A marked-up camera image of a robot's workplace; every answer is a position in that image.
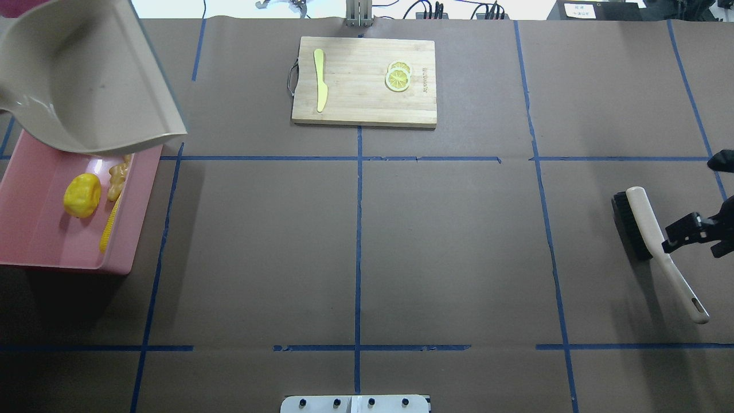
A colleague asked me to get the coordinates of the bamboo cutting board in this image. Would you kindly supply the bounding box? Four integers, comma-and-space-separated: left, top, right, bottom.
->
291, 36, 438, 129

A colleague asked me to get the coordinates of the lower toy lemon slice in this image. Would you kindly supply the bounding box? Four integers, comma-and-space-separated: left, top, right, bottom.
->
385, 68, 411, 92

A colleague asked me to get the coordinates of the beige plastic dustpan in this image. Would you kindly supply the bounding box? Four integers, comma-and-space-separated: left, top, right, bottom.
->
1, 1, 187, 155

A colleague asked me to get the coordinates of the orange toy ginger root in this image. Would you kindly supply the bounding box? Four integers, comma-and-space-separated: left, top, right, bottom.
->
107, 154, 133, 203

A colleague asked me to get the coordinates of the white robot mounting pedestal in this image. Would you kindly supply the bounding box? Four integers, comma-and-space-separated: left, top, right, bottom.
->
280, 394, 432, 412

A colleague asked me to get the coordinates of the pink plastic bin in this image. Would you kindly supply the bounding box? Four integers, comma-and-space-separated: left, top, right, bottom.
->
1, 131, 163, 275

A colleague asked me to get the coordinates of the yellow toy corn cob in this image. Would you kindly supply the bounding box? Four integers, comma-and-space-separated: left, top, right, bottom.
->
99, 194, 122, 254

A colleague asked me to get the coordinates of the aluminium frame post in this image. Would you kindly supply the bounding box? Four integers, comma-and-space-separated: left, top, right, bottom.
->
345, 0, 374, 27

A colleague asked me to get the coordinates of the toy lemon slice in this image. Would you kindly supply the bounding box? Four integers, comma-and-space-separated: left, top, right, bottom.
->
385, 68, 411, 92
387, 60, 413, 74

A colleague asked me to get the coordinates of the black box with label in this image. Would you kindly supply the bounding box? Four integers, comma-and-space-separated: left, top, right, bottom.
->
546, 1, 645, 22

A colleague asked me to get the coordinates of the yellow plastic toy knife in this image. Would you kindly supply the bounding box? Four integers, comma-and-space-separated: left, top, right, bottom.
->
314, 49, 329, 113

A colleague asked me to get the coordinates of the yellow toy bell pepper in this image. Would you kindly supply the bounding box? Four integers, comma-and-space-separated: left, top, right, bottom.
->
63, 173, 101, 219

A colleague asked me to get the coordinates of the upper toy lemon slice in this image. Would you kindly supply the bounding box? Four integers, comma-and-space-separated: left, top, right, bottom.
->
387, 60, 413, 74

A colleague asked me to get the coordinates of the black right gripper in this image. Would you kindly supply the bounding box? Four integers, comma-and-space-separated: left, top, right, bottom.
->
661, 149, 734, 259

